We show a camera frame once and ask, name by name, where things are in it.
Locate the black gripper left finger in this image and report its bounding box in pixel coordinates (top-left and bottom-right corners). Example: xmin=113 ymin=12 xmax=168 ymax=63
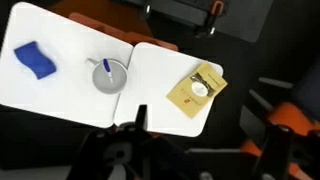
xmin=69 ymin=104 xmax=201 ymax=180

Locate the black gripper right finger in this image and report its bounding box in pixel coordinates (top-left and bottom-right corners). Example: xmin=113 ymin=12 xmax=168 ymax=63
xmin=256 ymin=124 xmax=295 ymax=180

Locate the blue and white pen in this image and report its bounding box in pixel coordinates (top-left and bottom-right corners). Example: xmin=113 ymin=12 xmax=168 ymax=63
xmin=102 ymin=58 xmax=114 ymax=84

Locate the orange and pink sofa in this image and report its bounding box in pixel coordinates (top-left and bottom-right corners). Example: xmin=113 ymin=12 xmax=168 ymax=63
xmin=240 ymin=101 xmax=320 ymax=180

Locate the tan paper packet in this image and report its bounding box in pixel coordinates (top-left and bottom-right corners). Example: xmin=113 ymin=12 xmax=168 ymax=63
xmin=165 ymin=61 xmax=229 ymax=120

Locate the blue cloth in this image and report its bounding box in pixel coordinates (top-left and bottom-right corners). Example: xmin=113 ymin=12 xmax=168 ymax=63
xmin=13 ymin=40 xmax=58 ymax=80

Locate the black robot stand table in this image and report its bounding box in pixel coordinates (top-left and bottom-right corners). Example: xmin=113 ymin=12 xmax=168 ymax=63
xmin=146 ymin=0 xmax=275 ymax=44

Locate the orange handled black clamp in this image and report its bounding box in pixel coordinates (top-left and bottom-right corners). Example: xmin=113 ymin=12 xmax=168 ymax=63
xmin=195 ymin=0 xmax=225 ymax=38

